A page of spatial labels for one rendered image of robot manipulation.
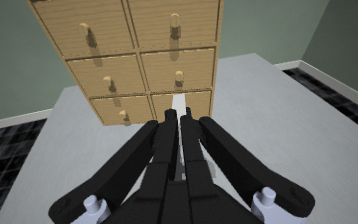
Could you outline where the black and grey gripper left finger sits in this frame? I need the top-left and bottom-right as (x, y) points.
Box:
(48, 94), (180, 224)

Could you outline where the tan chest of drawers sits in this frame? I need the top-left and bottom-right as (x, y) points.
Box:
(26, 0), (224, 126)

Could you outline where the wooden drawer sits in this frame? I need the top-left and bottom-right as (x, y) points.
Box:
(33, 0), (135, 56)
(152, 90), (211, 121)
(128, 0), (219, 49)
(67, 53), (146, 97)
(141, 46), (214, 92)
(91, 94), (154, 124)

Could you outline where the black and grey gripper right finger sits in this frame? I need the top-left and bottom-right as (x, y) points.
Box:
(179, 94), (315, 224)

